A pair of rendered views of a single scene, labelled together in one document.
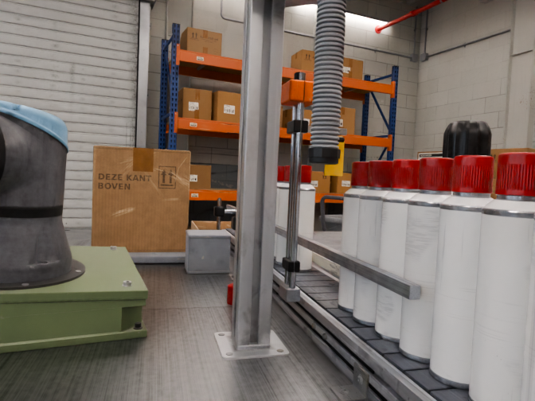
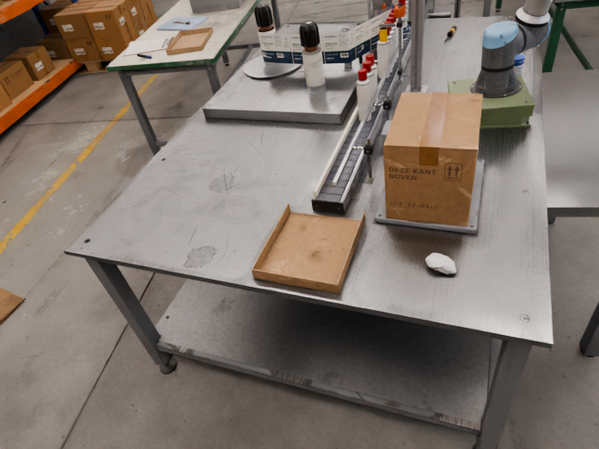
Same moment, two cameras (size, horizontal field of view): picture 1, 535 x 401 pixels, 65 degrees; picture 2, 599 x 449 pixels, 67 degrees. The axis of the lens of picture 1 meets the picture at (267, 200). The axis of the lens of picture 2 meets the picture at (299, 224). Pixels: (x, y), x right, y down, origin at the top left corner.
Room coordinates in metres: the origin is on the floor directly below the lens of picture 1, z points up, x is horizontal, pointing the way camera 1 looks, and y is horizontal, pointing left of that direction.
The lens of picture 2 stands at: (2.35, 0.79, 1.81)
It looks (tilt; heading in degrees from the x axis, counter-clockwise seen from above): 41 degrees down; 222
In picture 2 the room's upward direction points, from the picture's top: 11 degrees counter-clockwise
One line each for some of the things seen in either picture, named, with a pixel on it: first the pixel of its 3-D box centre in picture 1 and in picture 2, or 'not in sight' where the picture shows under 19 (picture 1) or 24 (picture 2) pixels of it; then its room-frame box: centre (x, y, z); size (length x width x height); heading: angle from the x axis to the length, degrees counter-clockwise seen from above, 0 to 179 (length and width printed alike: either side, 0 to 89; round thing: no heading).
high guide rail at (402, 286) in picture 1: (267, 225); (374, 99); (0.91, 0.00, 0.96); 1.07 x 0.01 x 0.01; 15
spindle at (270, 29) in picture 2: not in sight; (266, 35); (0.63, -0.74, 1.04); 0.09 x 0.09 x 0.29
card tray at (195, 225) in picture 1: (228, 231); (310, 244); (1.61, 0.14, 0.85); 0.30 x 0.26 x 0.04; 15
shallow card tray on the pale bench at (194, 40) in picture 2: not in sight; (190, 40); (0.34, -1.68, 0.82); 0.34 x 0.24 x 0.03; 30
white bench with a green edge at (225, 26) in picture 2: not in sight; (219, 61); (-0.21, -2.06, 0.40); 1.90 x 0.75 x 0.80; 25
